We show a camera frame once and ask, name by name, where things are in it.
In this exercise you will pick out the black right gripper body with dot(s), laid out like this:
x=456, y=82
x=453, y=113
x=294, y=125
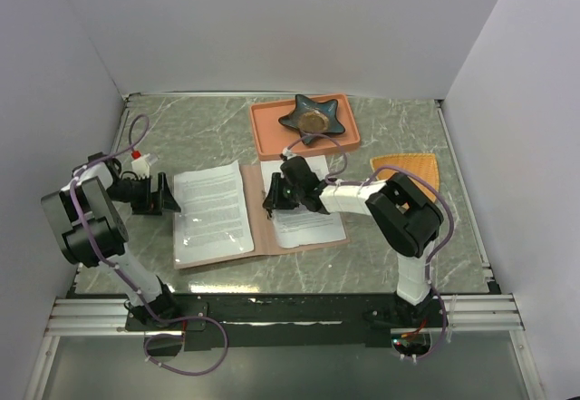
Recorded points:
x=297, y=192

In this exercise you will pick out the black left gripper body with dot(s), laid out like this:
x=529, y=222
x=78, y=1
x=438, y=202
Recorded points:
x=138, y=191

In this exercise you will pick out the printed white paper sheet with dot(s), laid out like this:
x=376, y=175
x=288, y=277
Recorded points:
x=213, y=225

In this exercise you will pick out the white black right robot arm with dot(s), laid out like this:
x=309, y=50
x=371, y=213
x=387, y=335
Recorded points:
x=392, y=196

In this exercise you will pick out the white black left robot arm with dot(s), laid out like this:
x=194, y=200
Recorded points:
x=90, y=231

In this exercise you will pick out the orange rectangular tray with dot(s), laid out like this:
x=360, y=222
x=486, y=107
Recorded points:
x=271, y=137

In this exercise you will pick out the dark blue star dish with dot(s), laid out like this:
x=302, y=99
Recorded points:
x=310, y=117

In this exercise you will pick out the orange woven rattan basket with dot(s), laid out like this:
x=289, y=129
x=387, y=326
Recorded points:
x=423, y=165

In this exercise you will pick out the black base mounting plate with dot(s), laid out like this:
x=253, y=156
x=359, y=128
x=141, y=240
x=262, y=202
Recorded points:
x=245, y=320

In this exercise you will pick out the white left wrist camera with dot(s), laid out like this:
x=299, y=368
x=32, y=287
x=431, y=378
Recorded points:
x=141, y=163

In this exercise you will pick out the aluminium frame rail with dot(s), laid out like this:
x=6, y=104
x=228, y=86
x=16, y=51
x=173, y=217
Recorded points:
x=107, y=317

